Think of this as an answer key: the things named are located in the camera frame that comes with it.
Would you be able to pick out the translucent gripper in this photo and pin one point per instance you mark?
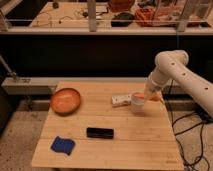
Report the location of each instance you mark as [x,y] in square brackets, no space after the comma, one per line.
[148,93]

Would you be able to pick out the orange pepper with green stem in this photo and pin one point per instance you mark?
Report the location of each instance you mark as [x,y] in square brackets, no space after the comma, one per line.
[140,96]

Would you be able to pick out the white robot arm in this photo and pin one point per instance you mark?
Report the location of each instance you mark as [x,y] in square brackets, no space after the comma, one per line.
[172,65]

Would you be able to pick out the white ceramic cup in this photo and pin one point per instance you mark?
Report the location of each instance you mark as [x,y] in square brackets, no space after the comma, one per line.
[136,104]

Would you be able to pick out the black rectangular box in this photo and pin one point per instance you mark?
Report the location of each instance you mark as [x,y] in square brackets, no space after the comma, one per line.
[104,133]

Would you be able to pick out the orange crate in background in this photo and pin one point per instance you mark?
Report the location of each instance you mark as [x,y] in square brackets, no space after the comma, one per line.
[151,17]

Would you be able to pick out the black object on back table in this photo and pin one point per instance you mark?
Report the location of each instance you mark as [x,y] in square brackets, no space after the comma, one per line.
[123,19]

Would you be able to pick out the orange wooden bowl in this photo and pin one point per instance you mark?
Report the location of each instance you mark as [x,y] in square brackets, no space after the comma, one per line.
[65,101]

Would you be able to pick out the blue cloth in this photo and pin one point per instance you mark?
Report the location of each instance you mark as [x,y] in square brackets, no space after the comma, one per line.
[62,145]

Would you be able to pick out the grey metal rail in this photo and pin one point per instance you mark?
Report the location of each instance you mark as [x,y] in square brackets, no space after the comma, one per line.
[47,85]

